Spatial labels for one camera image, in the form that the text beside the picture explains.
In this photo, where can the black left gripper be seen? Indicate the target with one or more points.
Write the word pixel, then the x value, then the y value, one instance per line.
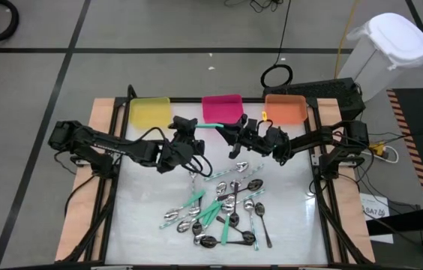
pixel 179 150

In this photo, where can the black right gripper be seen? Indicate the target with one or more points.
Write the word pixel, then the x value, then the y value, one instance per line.
pixel 260 138

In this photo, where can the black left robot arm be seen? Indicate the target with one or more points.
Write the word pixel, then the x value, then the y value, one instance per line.
pixel 95 144

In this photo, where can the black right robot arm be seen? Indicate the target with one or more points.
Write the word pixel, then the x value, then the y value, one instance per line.
pixel 309 140

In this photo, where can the pink plastic bin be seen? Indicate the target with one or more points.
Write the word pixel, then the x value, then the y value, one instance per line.
pixel 222 108

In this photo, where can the yellow plastic bin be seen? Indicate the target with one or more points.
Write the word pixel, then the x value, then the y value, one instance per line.
pixel 149 112

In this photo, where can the orange plastic bin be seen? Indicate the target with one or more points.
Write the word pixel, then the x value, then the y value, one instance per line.
pixel 285 109

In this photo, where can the black computer case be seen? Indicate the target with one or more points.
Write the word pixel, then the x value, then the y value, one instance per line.
pixel 327 93

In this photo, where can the white and yellow power strip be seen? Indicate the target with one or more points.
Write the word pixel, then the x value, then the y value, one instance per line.
pixel 379 148

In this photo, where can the white paper label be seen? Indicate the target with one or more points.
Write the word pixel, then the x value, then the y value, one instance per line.
pixel 374 210

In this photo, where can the black hazard-striped floor mat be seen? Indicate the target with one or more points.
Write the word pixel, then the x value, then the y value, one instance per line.
pixel 410 105

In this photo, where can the white lidded trash can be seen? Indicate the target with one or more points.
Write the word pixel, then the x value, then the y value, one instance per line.
pixel 395 37

